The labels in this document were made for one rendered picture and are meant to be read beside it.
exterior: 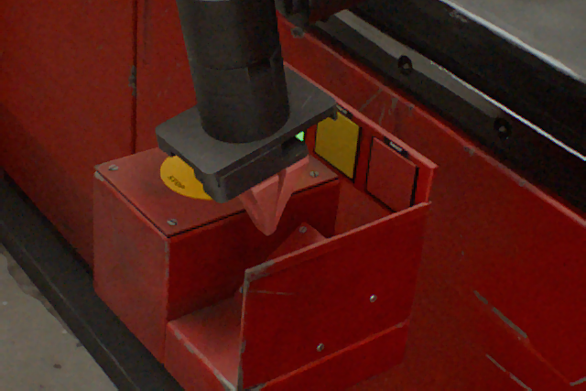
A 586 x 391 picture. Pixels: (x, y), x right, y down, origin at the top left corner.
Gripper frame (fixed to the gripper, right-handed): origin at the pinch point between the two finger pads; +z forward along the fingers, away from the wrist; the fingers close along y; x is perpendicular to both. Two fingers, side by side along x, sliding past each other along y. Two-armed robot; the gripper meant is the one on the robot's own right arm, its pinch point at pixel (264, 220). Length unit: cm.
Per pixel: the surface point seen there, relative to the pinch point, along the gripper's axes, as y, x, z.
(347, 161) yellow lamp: 9.9, 3.3, 2.6
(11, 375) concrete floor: -4, 77, 81
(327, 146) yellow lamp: 9.9, 5.8, 2.5
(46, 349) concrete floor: 3, 80, 83
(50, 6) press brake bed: 21, 84, 30
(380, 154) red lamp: 10.5, 0.0, 0.3
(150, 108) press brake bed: 19, 57, 32
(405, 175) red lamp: 10.4, -2.8, 0.6
